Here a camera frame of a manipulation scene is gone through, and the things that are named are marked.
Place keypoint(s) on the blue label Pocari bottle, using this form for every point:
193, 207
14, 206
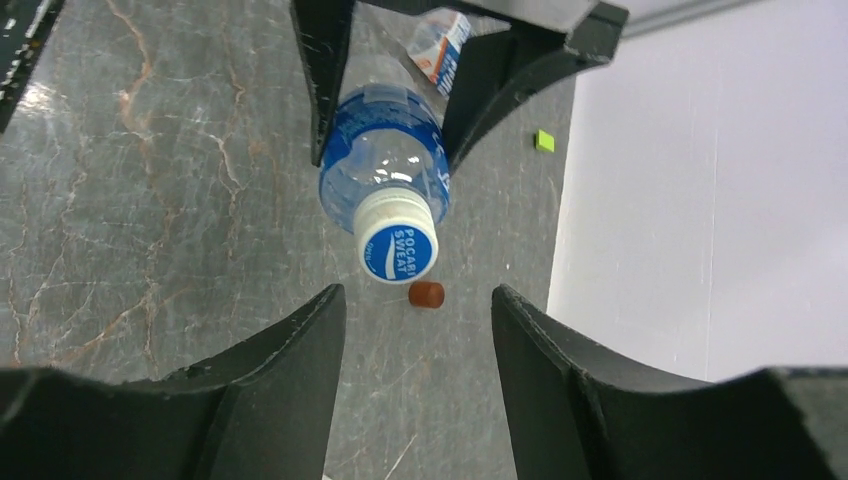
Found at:
384, 135

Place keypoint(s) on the white blue Pocari cap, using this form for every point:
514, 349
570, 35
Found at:
395, 236

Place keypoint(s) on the red label clear bottle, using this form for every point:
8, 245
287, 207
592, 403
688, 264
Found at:
435, 46

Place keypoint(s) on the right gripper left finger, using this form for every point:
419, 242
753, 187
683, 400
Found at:
261, 409

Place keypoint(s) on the green block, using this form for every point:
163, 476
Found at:
544, 141

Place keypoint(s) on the brown cylinder block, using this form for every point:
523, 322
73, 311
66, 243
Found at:
426, 294

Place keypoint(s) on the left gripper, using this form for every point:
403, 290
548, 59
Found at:
548, 41

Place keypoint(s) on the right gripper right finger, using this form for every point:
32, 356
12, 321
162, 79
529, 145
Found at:
579, 410

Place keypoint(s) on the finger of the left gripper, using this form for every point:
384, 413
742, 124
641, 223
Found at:
322, 31

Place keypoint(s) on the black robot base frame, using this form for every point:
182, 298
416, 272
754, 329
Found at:
26, 26

